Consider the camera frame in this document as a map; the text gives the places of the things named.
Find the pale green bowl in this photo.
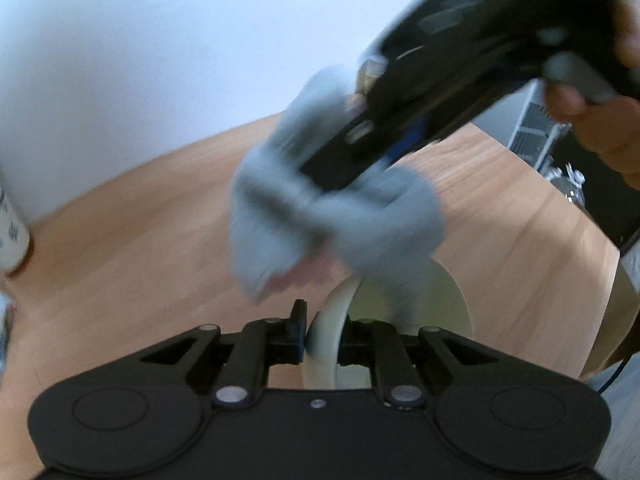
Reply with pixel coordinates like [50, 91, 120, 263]
[304, 255, 474, 392]

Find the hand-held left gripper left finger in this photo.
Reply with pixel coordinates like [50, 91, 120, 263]
[140, 299, 308, 409]

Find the person's right hand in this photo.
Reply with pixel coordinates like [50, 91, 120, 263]
[542, 0, 640, 188]

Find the black cable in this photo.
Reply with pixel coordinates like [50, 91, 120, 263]
[597, 352, 636, 393]

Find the red and white tumbler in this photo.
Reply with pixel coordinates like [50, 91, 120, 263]
[0, 167, 34, 277]

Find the grey and pink cloth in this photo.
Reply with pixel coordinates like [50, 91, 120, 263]
[227, 64, 447, 311]

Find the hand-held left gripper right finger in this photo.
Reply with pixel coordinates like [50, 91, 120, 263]
[339, 317, 502, 410]

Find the light grey fabric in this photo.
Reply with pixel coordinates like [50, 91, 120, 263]
[582, 360, 640, 480]

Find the white air purifier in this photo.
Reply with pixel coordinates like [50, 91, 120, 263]
[509, 79, 572, 171]

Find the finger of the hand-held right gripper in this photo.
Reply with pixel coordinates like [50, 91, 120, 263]
[299, 104, 432, 192]

